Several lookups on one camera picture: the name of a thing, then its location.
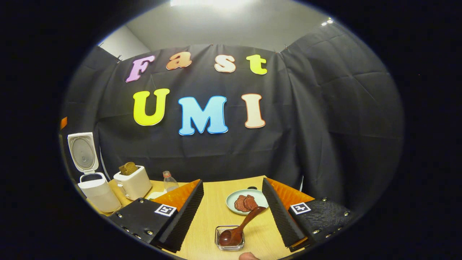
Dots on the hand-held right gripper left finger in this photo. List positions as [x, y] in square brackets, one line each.
[187, 220]

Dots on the red meat slice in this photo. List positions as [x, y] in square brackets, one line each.
[251, 202]
[240, 204]

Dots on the light green plate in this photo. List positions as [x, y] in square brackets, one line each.
[231, 200]

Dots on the white toaster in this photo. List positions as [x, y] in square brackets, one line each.
[135, 186]

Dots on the white rice cooker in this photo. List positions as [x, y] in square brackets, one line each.
[99, 196]

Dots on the brown wooden spoon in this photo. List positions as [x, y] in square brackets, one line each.
[231, 236]

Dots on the clear plastic bottle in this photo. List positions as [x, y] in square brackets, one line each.
[169, 185]

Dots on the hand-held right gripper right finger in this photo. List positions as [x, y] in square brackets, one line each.
[279, 216]

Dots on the clear chopstick holder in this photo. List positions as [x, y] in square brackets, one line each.
[216, 238]

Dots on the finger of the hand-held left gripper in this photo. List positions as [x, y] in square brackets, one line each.
[64, 123]

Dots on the small ceiling lamp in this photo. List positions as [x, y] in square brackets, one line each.
[326, 22]

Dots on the white divided grain tray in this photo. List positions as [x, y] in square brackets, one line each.
[155, 195]

